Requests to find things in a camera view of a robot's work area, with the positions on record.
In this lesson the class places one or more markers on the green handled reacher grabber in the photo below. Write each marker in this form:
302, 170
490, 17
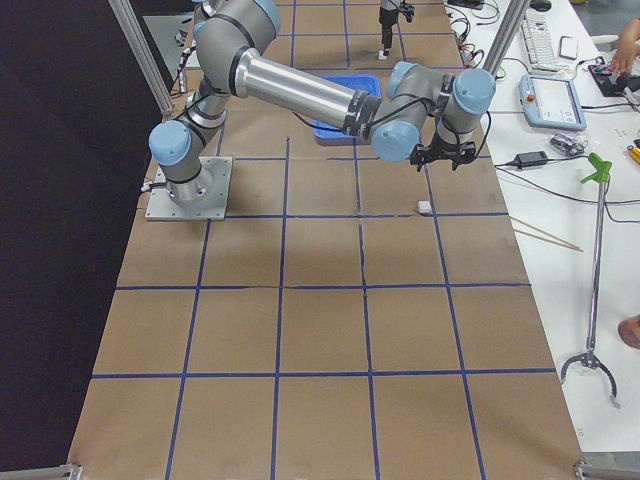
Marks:
588, 358

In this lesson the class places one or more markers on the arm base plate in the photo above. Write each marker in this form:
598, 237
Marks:
204, 198

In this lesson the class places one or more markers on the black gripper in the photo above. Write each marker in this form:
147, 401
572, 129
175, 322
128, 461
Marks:
386, 20
444, 151

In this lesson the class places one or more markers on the person hand at desk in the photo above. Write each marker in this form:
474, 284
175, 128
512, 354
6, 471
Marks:
624, 56

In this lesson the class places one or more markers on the aluminium frame post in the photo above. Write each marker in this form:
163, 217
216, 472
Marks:
509, 27

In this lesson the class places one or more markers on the teach pendant tablet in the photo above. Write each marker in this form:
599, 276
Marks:
551, 103

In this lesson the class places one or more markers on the white keyboard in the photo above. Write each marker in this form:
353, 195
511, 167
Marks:
538, 44

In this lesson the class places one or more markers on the blue plastic tray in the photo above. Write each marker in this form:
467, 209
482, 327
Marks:
342, 106

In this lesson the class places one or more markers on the black smartphone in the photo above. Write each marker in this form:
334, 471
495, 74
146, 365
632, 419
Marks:
568, 48

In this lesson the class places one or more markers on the black power adapter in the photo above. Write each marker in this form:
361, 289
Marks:
530, 159

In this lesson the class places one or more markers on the wooden chopstick lower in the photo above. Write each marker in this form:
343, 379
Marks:
556, 242

